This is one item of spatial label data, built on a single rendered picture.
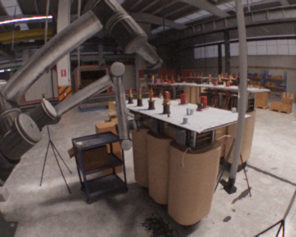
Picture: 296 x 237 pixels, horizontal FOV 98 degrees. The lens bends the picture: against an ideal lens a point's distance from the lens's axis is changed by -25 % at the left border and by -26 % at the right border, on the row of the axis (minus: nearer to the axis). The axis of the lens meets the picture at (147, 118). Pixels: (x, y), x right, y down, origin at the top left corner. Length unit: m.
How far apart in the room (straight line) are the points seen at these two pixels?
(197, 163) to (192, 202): 0.44
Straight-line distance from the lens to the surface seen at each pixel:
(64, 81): 11.80
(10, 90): 1.11
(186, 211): 1.85
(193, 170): 1.55
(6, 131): 1.06
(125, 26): 0.90
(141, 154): 2.28
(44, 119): 1.69
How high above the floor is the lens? 1.70
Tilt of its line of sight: 13 degrees down
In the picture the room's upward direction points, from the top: 2 degrees counter-clockwise
